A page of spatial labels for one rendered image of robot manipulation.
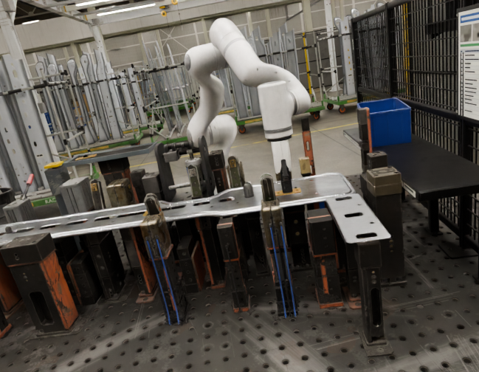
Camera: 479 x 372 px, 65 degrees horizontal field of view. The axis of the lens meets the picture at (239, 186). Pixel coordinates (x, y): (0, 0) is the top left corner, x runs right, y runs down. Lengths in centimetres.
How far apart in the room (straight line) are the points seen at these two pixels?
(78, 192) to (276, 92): 84
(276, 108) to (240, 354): 68
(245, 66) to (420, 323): 87
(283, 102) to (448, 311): 72
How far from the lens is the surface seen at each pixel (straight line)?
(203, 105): 159
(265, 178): 103
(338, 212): 103
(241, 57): 121
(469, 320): 117
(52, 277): 133
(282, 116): 109
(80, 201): 153
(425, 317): 116
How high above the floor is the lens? 142
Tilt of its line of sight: 18 degrees down
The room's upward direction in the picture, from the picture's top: 11 degrees counter-clockwise
